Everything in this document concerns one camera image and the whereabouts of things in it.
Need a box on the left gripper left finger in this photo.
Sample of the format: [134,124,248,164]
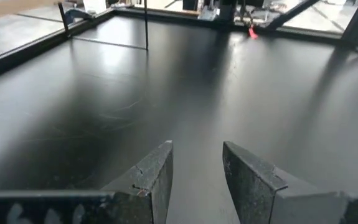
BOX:
[0,139,174,224]

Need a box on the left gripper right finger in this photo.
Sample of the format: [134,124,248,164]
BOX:
[222,141,358,224]

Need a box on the black table mat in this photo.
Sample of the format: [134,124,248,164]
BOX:
[0,15,358,224]

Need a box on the small red tag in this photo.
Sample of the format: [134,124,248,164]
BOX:
[248,25,260,40]

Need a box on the black metal rig frame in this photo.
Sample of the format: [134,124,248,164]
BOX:
[0,0,358,85]

